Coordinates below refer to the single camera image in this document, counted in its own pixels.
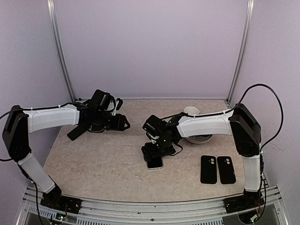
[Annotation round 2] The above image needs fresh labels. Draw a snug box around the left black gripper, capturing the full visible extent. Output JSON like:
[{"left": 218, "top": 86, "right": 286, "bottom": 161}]
[{"left": 95, "top": 110, "right": 131, "bottom": 131}]

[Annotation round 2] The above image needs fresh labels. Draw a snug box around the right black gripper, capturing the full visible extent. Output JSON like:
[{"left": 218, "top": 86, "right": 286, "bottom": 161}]
[{"left": 142, "top": 135, "right": 176, "bottom": 160}]

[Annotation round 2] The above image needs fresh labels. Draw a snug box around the black smartphone white edge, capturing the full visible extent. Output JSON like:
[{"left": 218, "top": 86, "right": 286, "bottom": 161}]
[{"left": 147, "top": 157, "right": 164, "bottom": 170}]

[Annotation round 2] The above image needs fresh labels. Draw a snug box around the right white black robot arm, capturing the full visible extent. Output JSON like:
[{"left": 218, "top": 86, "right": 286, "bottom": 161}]
[{"left": 142, "top": 104, "right": 262, "bottom": 208}]

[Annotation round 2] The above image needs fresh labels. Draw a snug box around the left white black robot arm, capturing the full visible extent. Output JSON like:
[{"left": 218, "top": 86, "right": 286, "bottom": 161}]
[{"left": 2, "top": 103, "right": 130, "bottom": 209}]

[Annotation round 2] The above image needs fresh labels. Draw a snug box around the black phone case left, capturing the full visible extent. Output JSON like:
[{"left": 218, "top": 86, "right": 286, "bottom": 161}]
[{"left": 200, "top": 155, "right": 217, "bottom": 184}]

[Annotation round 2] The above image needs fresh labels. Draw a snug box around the black phone case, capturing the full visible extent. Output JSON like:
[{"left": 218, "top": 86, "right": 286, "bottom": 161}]
[
  {"left": 217, "top": 156, "right": 236, "bottom": 185},
  {"left": 200, "top": 155, "right": 217, "bottom": 184}
]

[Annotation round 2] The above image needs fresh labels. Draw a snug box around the black phone case right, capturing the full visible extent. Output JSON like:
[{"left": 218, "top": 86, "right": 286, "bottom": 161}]
[{"left": 217, "top": 156, "right": 236, "bottom": 185}]

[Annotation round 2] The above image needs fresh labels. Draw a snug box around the black smartphone upright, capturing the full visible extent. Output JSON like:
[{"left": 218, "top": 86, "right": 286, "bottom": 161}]
[{"left": 89, "top": 124, "right": 105, "bottom": 133}]

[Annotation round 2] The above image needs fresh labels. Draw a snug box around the black smartphone tilted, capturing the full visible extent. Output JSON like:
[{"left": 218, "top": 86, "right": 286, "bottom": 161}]
[{"left": 67, "top": 124, "right": 89, "bottom": 141}]

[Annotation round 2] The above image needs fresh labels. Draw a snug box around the white saucer plate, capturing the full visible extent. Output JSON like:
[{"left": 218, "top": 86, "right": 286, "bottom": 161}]
[{"left": 185, "top": 135, "right": 213, "bottom": 144}]

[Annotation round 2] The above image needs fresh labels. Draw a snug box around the white blue mug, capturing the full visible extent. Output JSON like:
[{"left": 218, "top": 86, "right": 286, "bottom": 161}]
[{"left": 184, "top": 106, "right": 200, "bottom": 117}]

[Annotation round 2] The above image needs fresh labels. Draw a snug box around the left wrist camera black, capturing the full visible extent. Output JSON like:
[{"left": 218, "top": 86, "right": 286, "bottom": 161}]
[{"left": 89, "top": 90, "right": 123, "bottom": 115}]

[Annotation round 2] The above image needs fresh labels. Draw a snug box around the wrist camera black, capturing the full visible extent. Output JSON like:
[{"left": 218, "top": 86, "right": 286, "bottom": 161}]
[
  {"left": 89, "top": 90, "right": 123, "bottom": 115},
  {"left": 142, "top": 115, "right": 167, "bottom": 138}
]

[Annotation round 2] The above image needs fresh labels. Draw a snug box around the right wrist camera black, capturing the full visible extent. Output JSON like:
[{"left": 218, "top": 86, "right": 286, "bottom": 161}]
[{"left": 142, "top": 115, "right": 167, "bottom": 138}]

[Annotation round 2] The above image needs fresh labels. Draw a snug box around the aluminium front rail frame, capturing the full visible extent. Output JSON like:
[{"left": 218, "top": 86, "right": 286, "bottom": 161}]
[{"left": 15, "top": 185, "right": 291, "bottom": 225}]

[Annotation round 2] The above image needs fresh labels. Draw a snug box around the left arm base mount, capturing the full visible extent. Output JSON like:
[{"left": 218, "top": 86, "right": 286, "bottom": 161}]
[{"left": 40, "top": 187, "right": 82, "bottom": 214}]

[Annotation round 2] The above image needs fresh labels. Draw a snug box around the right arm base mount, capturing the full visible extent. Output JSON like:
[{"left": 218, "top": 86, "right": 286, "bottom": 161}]
[{"left": 224, "top": 192, "right": 264, "bottom": 214}]

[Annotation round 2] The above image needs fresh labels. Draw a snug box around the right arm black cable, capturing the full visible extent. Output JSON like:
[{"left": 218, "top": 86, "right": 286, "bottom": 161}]
[{"left": 234, "top": 84, "right": 285, "bottom": 150}]

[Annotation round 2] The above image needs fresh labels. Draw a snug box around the left aluminium corner post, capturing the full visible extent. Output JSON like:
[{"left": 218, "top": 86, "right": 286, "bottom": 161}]
[{"left": 47, "top": 0, "right": 76, "bottom": 102}]

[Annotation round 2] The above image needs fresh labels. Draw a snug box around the aluminium corner post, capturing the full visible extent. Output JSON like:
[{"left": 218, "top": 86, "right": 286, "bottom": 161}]
[
  {"left": 226, "top": 0, "right": 255, "bottom": 105},
  {"left": 47, "top": 0, "right": 76, "bottom": 102}
]

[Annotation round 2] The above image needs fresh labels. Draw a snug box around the right aluminium corner post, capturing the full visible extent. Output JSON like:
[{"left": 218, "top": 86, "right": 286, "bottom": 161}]
[{"left": 226, "top": 0, "right": 255, "bottom": 105}]

